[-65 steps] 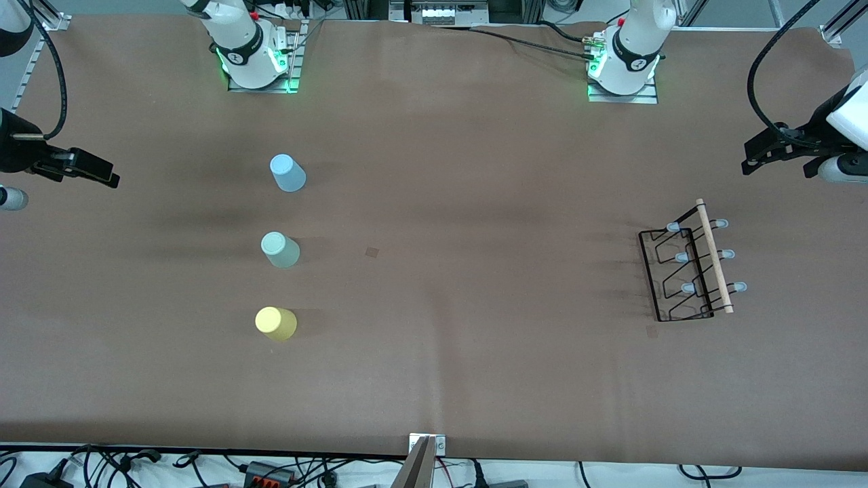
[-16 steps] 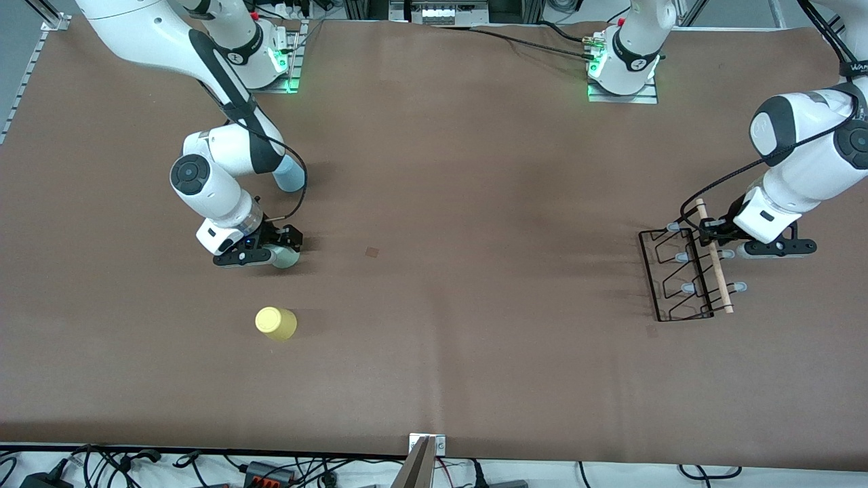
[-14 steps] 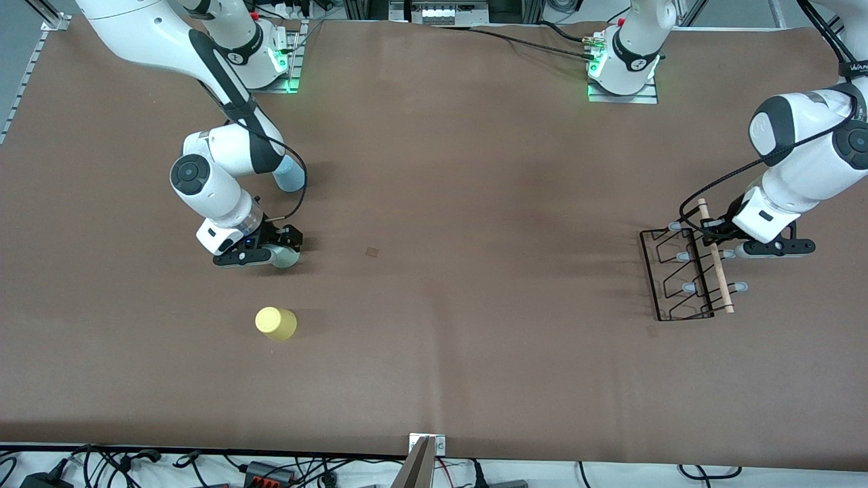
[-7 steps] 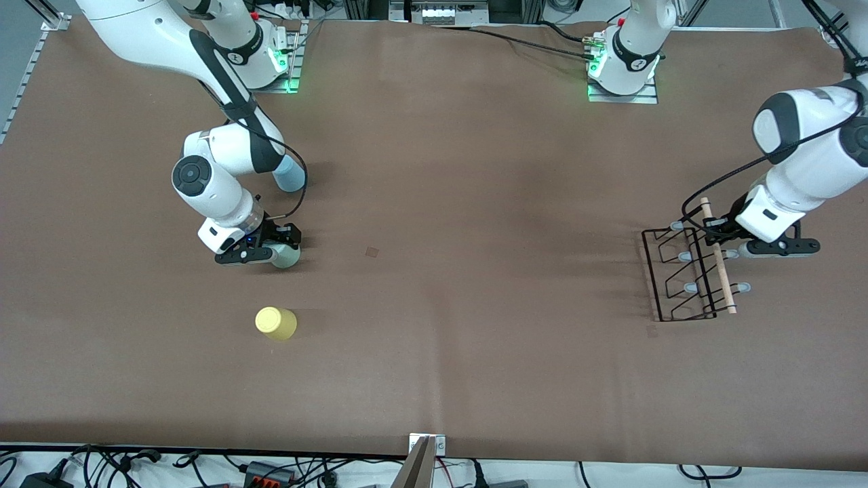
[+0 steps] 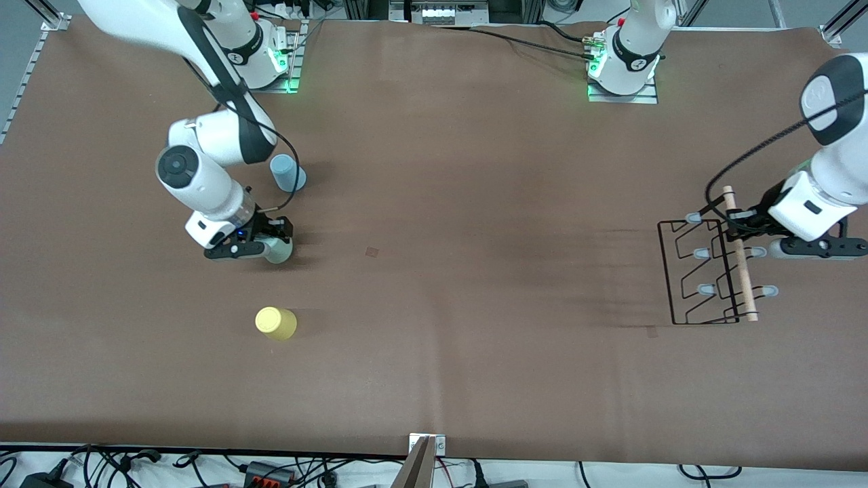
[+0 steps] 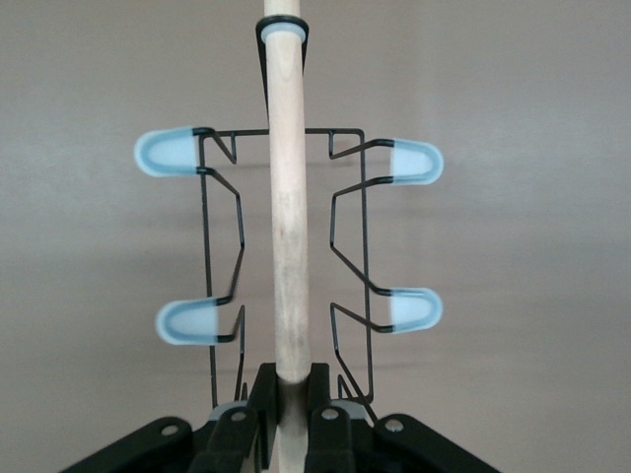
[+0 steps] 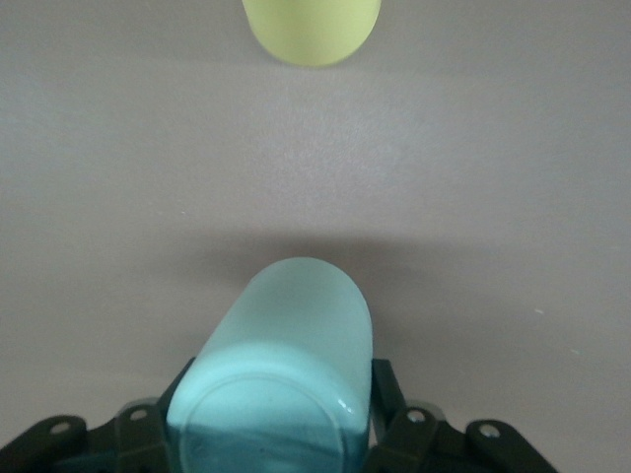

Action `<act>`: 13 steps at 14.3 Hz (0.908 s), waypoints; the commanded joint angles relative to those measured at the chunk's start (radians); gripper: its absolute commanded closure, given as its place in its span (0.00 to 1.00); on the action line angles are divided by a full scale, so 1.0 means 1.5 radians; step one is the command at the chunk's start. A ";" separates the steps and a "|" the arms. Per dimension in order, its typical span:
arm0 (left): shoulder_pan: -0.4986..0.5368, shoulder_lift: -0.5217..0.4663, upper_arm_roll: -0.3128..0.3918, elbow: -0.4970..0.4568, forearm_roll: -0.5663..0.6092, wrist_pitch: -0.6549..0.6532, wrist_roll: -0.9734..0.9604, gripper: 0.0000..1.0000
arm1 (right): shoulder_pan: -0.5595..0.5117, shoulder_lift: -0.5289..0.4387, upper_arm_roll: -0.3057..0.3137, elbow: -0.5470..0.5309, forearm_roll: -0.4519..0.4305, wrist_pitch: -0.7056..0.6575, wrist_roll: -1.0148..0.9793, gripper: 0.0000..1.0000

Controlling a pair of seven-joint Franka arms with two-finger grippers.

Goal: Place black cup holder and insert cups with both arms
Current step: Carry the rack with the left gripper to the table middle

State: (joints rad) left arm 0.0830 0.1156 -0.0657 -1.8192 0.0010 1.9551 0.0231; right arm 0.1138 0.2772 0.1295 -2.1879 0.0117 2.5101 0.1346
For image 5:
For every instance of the light blue cup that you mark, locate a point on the light blue cup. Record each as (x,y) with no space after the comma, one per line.
(288,175)

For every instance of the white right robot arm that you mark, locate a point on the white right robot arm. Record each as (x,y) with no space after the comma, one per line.
(224,139)

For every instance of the metal corner bracket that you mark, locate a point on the metal corner bracket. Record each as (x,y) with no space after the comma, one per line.
(54,22)

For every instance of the black power adapter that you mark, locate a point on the black power adapter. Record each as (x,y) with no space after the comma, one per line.
(44,481)

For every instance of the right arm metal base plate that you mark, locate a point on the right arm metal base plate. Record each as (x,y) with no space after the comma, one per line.
(293,68)

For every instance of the brown camera mount bar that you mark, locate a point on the brown camera mount bar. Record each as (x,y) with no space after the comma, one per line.
(417,471)

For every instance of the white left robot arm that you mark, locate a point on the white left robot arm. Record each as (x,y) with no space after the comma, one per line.
(847,163)

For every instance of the yellow cup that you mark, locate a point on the yellow cup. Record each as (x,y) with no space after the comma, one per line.
(274,323)

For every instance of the black red connector block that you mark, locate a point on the black red connector block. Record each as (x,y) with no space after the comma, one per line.
(268,473)

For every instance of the white power strip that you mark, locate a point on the white power strip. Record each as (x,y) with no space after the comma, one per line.
(441,13)

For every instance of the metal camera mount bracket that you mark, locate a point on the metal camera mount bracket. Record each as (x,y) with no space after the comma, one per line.
(437,444)

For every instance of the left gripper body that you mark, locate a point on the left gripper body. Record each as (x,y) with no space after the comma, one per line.
(767,203)

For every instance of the pale green cup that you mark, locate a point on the pale green cup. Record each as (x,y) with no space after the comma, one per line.
(279,254)

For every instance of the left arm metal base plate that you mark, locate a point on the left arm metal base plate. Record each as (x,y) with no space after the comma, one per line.
(624,98)

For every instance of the aluminium table edge rail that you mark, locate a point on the aluminium table edge rail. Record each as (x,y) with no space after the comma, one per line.
(24,85)

